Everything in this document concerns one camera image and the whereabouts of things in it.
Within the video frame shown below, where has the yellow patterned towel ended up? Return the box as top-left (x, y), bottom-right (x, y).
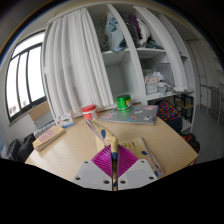
top-left (84, 119), bottom-right (165, 192)

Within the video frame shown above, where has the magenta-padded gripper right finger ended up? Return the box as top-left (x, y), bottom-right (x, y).
top-left (116, 143), bottom-right (159, 192)

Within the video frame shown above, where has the red and black bag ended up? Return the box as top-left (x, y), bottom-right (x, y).
top-left (181, 132), bottom-right (201, 154)

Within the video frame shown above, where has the white shelf unit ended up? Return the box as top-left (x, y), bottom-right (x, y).
top-left (87, 2), bottom-right (198, 134)

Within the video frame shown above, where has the dark metal stool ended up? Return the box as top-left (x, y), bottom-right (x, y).
top-left (173, 93), bottom-right (195, 124)

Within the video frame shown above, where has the white radiator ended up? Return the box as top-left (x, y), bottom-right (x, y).
top-left (33, 120), bottom-right (61, 139)

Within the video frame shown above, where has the colourful patterned storage box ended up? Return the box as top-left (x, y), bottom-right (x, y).
top-left (156, 99), bottom-right (184, 133)

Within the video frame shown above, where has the white jar with red lid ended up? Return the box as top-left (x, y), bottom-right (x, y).
top-left (81, 104), bottom-right (99, 121)

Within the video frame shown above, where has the grey laptop with stickers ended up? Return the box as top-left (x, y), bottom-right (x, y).
top-left (97, 104), bottom-right (159, 126)

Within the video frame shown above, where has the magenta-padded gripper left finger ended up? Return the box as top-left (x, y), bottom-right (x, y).
top-left (72, 145), bottom-right (116, 192)

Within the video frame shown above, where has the white curtain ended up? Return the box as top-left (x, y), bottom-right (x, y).
top-left (42, 7), bottom-right (116, 118)

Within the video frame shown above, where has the black chair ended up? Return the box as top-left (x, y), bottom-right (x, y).
top-left (1, 133), bottom-right (37, 164)

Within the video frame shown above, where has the green round container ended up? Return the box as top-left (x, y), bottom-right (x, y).
top-left (115, 94), bottom-right (133, 112)

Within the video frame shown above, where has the brown cardboard box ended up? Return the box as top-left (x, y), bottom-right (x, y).
top-left (28, 100), bottom-right (56, 128)

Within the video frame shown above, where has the dark-framed arched window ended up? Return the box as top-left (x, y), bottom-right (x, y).
top-left (4, 29), bottom-right (48, 124)

